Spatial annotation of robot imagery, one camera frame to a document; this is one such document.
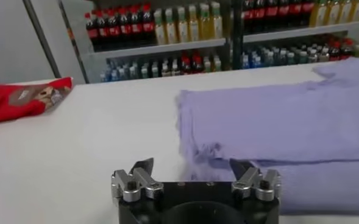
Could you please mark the drinks display cabinet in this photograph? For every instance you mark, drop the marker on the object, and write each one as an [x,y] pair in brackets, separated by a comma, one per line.
[89,68]
[237,45]

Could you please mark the white cabinet shelf board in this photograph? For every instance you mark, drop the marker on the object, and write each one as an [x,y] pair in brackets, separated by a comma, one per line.
[304,30]
[161,48]

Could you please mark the yellow juice bottle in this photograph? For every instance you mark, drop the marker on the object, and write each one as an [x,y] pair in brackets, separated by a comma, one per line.
[160,29]
[193,25]
[331,12]
[204,24]
[357,9]
[182,27]
[317,13]
[344,11]
[170,29]
[216,22]

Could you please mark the long black slanted pole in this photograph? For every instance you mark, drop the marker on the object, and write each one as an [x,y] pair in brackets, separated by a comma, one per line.
[42,39]

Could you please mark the purple t-shirt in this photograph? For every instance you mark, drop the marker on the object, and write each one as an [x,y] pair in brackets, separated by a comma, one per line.
[273,121]

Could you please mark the small dark drink bottle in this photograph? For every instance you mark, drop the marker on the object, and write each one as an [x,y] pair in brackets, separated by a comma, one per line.
[302,56]
[292,57]
[154,70]
[166,69]
[312,55]
[144,71]
[323,54]
[175,68]

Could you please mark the small red cap cola bottle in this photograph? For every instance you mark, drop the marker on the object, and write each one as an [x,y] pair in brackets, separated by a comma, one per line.
[334,51]
[186,64]
[197,63]
[346,50]

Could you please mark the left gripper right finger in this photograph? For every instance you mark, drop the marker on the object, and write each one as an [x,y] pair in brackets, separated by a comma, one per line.
[252,184]

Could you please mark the clear green tinted bottle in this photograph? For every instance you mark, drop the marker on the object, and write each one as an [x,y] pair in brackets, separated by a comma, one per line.
[124,72]
[281,57]
[269,58]
[133,71]

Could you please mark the red shirt with bear print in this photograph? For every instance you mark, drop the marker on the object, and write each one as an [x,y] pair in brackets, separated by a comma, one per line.
[8,103]

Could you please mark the blue water bottle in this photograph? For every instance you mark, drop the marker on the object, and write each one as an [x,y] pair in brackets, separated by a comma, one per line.
[105,75]
[115,74]
[246,61]
[256,61]

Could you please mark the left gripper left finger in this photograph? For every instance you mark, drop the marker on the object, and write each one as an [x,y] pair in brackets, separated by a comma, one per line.
[136,185]

